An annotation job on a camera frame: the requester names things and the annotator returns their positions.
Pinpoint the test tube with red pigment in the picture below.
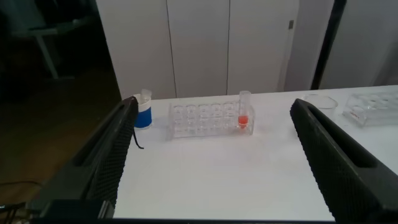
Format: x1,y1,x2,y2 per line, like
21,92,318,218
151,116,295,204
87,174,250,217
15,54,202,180
238,90,252,129

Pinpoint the clear plastic beaker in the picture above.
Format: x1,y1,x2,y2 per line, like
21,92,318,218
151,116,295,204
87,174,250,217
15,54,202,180
300,94,339,119

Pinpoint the test tube with blue pigment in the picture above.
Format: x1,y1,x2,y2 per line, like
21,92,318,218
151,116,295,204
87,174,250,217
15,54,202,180
140,88,152,104

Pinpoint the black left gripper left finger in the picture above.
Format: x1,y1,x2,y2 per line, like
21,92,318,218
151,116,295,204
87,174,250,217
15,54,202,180
30,95,139,218

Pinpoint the white desk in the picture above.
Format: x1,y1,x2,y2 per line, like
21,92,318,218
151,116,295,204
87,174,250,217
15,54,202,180
12,15,94,80

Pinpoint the blue white paper cup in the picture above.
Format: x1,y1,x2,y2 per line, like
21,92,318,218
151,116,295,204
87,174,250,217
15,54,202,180
132,93,153,130

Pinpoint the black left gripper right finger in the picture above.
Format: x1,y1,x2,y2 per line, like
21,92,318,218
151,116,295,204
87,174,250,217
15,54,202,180
290,98,398,222

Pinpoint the white folding partition screen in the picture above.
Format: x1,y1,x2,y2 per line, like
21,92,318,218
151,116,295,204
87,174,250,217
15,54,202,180
318,0,398,90
95,0,317,100

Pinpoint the clear acrylic test tube rack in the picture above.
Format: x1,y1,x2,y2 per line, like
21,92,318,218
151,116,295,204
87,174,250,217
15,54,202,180
342,91,398,128
166,100,256,140

